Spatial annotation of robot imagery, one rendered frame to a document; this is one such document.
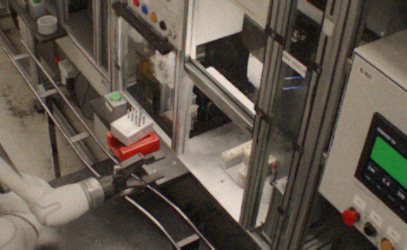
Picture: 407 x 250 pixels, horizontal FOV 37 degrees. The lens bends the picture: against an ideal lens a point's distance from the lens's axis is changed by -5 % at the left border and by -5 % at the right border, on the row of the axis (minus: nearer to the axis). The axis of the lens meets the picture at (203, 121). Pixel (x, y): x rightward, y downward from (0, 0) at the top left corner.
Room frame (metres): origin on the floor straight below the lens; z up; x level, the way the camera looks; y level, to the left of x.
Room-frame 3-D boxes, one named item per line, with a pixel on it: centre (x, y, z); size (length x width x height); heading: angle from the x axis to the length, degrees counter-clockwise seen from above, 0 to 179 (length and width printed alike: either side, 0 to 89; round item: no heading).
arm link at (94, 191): (1.28, 0.32, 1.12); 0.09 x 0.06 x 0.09; 38
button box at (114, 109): (1.86, 0.33, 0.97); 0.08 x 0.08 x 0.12; 38
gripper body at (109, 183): (1.32, 0.26, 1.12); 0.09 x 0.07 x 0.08; 128
